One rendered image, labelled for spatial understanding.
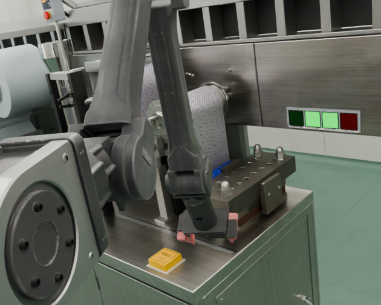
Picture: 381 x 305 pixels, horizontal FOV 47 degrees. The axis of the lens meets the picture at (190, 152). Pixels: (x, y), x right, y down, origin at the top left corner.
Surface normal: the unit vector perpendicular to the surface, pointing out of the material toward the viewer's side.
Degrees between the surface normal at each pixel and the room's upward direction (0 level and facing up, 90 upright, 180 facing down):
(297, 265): 90
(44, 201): 90
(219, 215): 30
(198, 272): 0
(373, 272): 0
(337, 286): 0
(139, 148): 90
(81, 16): 90
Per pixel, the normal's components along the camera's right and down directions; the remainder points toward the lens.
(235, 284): 0.73, 0.11
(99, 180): 0.92, -0.25
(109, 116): -0.26, -0.43
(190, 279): -0.15, -0.93
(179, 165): -0.20, 0.41
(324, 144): -0.66, 0.34
